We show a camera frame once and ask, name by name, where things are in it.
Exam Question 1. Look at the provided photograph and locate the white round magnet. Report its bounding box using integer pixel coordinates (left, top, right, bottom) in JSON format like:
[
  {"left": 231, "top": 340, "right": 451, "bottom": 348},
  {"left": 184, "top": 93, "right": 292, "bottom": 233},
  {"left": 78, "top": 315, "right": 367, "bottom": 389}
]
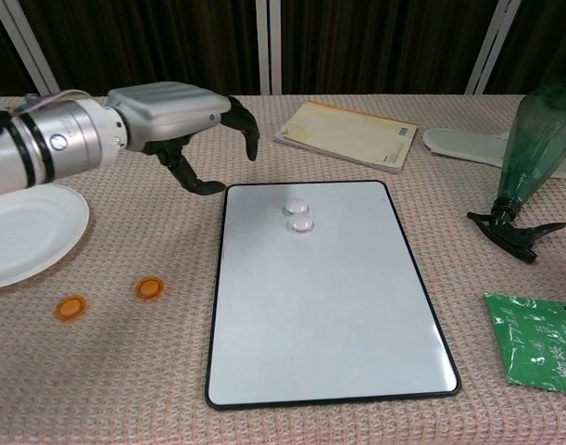
[
  {"left": 283, "top": 197, "right": 310, "bottom": 216},
  {"left": 285, "top": 215, "right": 315, "bottom": 235}
]

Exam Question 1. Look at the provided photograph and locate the white paper plate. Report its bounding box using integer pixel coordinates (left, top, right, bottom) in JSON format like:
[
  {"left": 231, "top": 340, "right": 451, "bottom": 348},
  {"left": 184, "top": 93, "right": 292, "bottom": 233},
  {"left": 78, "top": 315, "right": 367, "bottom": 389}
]
[{"left": 0, "top": 184, "right": 91, "bottom": 292}]

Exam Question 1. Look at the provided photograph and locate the pink waffle tablecloth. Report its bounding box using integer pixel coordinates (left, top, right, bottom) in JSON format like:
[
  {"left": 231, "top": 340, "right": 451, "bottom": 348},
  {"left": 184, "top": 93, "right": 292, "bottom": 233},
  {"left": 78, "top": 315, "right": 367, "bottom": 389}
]
[{"left": 0, "top": 94, "right": 566, "bottom": 445}]

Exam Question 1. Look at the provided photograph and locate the white magnetic board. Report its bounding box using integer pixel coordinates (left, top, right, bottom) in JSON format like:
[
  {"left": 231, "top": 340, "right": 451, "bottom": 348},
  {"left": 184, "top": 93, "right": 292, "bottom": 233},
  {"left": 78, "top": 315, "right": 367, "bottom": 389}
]
[{"left": 204, "top": 179, "right": 462, "bottom": 410}]

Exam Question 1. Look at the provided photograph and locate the dark pleated curtain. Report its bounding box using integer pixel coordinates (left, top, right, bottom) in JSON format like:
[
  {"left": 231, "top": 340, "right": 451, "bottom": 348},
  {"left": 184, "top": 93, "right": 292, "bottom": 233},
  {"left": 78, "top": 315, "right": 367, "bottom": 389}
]
[{"left": 0, "top": 0, "right": 566, "bottom": 98}]

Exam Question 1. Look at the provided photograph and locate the yellow cover book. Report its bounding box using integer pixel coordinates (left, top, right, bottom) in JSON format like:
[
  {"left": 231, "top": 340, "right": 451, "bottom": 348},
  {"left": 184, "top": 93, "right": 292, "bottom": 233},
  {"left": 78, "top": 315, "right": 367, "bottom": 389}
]
[{"left": 272, "top": 99, "right": 418, "bottom": 175}]

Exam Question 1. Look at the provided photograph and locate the green sachet packet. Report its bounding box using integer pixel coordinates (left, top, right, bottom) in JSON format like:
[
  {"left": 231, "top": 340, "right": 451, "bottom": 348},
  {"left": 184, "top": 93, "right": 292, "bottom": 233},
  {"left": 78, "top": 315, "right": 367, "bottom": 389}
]
[{"left": 484, "top": 291, "right": 566, "bottom": 396}]

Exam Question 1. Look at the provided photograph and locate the white frame post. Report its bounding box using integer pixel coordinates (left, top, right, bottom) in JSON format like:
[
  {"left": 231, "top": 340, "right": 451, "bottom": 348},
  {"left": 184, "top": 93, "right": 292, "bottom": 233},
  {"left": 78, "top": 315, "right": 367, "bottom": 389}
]
[
  {"left": 466, "top": 0, "right": 520, "bottom": 95},
  {"left": 269, "top": 0, "right": 283, "bottom": 96},
  {"left": 0, "top": 0, "right": 64, "bottom": 96},
  {"left": 256, "top": 0, "right": 270, "bottom": 96}
]

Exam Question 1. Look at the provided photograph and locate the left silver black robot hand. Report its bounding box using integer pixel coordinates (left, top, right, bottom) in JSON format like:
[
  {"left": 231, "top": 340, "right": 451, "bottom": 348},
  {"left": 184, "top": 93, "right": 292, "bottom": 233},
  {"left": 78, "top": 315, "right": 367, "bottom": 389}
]
[{"left": 107, "top": 82, "right": 260, "bottom": 196}]

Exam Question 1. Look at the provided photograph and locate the white slipper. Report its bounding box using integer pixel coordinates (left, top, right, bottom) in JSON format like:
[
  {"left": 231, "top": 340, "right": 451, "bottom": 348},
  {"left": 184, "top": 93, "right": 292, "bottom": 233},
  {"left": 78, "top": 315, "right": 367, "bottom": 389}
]
[{"left": 421, "top": 127, "right": 566, "bottom": 180}]

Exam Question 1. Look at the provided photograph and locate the orange round magnet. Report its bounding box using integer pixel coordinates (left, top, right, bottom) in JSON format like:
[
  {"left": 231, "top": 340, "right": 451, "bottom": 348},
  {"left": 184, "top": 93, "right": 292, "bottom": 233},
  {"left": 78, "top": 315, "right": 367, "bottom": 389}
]
[
  {"left": 54, "top": 296, "right": 89, "bottom": 324},
  {"left": 133, "top": 275, "right": 166, "bottom": 302}
]

